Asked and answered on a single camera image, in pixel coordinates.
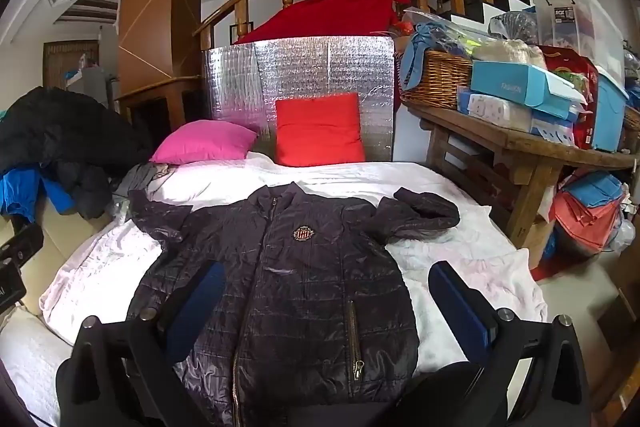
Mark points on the light blue cardboard box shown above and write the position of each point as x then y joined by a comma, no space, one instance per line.
505,84

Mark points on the clear bag with dark item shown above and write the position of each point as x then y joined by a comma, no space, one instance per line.
515,27

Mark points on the wicker basket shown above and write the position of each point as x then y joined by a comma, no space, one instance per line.
440,79

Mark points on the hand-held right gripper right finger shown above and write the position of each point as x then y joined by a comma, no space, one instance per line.
460,307

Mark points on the dark quilted jacket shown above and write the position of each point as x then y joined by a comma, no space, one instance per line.
310,287

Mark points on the cream knitted bundle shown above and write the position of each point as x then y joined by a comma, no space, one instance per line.
505,52

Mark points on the red floor mat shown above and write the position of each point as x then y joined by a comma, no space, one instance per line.
547,267

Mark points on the grey garment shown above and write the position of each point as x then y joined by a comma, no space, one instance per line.
140,179

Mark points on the wooden table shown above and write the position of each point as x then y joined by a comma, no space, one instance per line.
500,132

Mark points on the clear plastic bag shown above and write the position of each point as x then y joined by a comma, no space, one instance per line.
450,29

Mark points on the red printed bag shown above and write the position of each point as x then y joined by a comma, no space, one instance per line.
585,107

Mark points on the black coat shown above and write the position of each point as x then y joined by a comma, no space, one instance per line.
60,127

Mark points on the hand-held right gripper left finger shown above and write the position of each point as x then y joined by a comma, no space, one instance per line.
200,307

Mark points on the white tissue pack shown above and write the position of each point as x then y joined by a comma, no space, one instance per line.
495,112

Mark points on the clear plastic storage box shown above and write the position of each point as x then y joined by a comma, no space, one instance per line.
585,27

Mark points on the blue and white pack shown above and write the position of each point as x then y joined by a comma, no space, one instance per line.
550,129

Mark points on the large red cloth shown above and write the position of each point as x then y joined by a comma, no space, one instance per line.
325,12

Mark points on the wooden column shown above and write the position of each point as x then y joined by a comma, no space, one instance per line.
150,7

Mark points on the silver foil insulation panel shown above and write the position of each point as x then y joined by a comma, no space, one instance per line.
300,67

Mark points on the blue plastic bin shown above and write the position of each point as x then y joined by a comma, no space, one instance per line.
610,112

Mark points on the pink pillow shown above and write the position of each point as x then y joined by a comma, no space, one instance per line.
200,142

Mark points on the blue folded cloth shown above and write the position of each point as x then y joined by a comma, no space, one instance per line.
595,187

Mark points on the coral folded cloth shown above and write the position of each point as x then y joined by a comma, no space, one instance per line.
585,222

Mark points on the white blanket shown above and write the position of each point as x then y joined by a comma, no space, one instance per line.
450,217

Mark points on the red pillow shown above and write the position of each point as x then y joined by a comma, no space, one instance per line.
320,132

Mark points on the bright blue garment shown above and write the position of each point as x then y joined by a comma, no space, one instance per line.
20,192

